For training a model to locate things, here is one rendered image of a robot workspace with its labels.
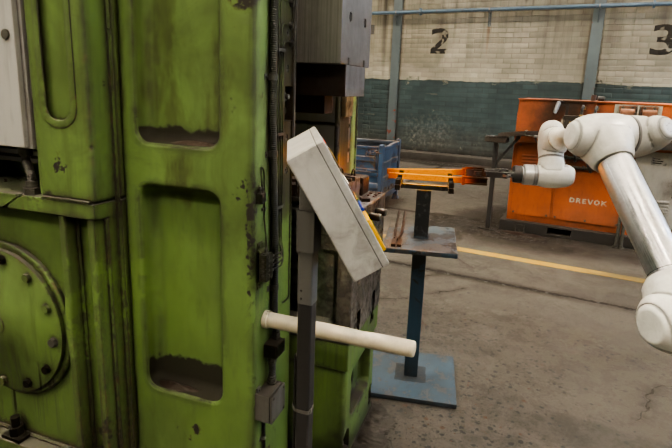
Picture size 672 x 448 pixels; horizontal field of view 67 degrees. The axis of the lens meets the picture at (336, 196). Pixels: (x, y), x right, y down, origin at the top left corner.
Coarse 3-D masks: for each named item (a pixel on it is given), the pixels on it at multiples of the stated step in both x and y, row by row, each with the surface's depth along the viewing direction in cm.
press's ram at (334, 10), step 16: (304, 0) 148; (320, 0) 146; (336, 0) 145; (352, 0) 152; (368, 0) 166; (304, 16) 149; (320, 16) 147; (336, 16) 146; (352, 16) 153; (368, 16) 168; (304, 32) 150; (320, 32) 148; (336, 32) 146; (352, 32) 155; (368, 32) 170; (304, 48) 151; (320, 48) 149; (336, 48) 147; (352, 48) 156; (368, 48) 172; (336, 64) 154; (352, 64) 158; (368, 64) 174
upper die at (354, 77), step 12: (300, 72) 158; (312, 72) 156; (324, 72) 155; (336, 72) 154; (348, 72) 155; (360, 72) 166; (300, 84) 158; (312, 84) 157; (324, 84) 156; (336, 84) 155; (348, 84) 156; (360, 84) 168; (348, 96) 158
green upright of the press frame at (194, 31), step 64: (128, 0) 138; (192, 0) 138; (256, 0) 126; (128, 64) 142; (192, 64) 141; (256, 64) 130; (128, 128) 146; (192, 128) 145; (256, 128) 133; (128, 192) 150; (192, 192) 148; (256, 192) 137; (192, 256) 153; (256, 256) 141; (192, 320) 158; (256, 320) 145; (192, 384) 162; (256, 384) 149
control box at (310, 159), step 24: (288, 144) 118; (312, 144) 97; (312, 168) 95; (336, 168) 96; (312, 192) 96; (336, 192) 97; (336, 216) 98; (360, 216) 98; (336, 240) 99; (360, 240) 99; (360, 264) 100; (384, 264) 101
